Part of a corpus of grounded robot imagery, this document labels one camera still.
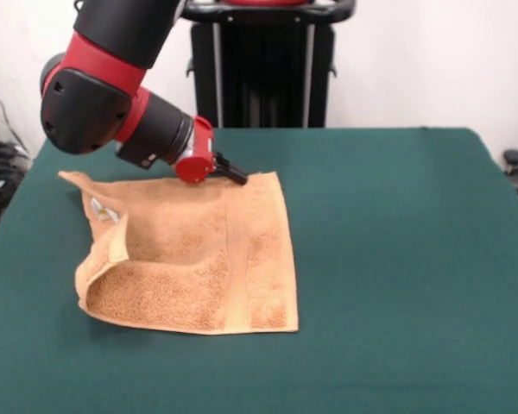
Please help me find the dark green table cloth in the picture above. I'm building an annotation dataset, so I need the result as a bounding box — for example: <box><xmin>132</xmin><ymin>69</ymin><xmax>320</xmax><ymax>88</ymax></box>
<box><xmin>0</xmin><ymin>126</ymin><xmax>518</xmax><ymax>414</ymax></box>

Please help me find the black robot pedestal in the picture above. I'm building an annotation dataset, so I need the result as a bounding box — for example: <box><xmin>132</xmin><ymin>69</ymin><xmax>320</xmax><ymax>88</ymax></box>
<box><xmin>179</xmin><ymin>0</ymin><xmax>356</xmax><ymax>129</ymax></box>

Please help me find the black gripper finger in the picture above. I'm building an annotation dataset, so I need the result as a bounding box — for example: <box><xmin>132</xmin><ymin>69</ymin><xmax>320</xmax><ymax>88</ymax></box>
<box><xmin>212</xmin><ymin>165</ymin><xmax>250</xmax><ymax>187</ymax></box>
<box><xmin>214</xmin><ymin>151</ymin><xmax>237</xmax><ymax>171</ymax></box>

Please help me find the orange terry towel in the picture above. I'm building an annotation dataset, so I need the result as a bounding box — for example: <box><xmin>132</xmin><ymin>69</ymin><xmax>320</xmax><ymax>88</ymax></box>
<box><xmin>58</xmin><ymin>170</ymin><xmax>301</xmax><ymax>336</ymax></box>

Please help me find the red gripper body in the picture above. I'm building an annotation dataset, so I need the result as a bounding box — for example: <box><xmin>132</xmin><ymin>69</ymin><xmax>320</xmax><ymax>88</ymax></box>
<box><xmin>174</xmin><ymin>115</ymin><xmax>218</xmax><ymax>185</ymax></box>

